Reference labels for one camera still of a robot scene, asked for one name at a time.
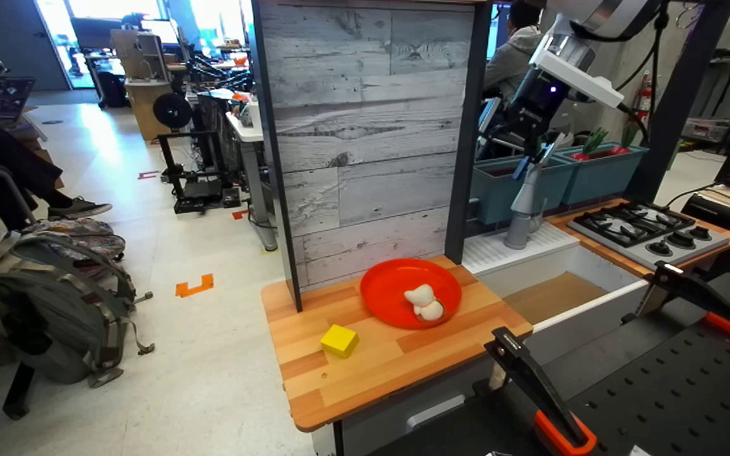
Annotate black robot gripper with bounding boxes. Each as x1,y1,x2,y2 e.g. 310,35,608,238
488,66,571,180

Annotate grey kitchen tap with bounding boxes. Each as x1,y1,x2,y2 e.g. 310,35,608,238
504,146,556,250

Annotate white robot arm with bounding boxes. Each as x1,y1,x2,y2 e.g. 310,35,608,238
481,0,661,159

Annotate right teal planter bin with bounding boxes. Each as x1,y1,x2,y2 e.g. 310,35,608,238
564,145,646,206

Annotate teal planter bin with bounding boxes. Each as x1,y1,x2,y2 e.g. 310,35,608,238
470,152,578,227
564,145,646,206

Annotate left teal planter bin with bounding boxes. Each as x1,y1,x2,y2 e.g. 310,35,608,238
470,152,578,227

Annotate white toy sink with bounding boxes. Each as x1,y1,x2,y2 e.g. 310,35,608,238
461,222,646,332

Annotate grey toy stove top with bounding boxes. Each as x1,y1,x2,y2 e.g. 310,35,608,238
571,203,727,265

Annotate grey wood backdrop panel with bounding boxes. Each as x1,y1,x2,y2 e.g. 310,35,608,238
255,0,490,298

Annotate far black orange clamp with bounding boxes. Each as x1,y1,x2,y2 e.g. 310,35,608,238
637,260,730,336

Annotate black orange clamp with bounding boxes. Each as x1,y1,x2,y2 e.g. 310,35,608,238
637,260,730,336
485,327,599,456

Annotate white toy food piece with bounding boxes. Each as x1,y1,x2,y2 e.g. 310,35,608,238
405,283,443,321

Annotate near black orange clamp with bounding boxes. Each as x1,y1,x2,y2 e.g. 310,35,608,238
485,327,599,456

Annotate orange round plate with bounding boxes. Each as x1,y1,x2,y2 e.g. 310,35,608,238
360,259,461,330

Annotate yellow block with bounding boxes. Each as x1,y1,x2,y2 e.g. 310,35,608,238
319,325,357,356

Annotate wooden counter board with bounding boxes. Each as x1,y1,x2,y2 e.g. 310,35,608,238
261,255,533,432

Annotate black 3d printer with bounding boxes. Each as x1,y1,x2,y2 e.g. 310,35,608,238
153,94,242,213

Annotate grey backpack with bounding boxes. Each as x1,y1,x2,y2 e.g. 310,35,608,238
0,218,149,388

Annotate seated person legs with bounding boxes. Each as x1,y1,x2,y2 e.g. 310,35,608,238
0,128,110,218

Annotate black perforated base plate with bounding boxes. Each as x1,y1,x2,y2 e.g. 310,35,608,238
547,298,730,456

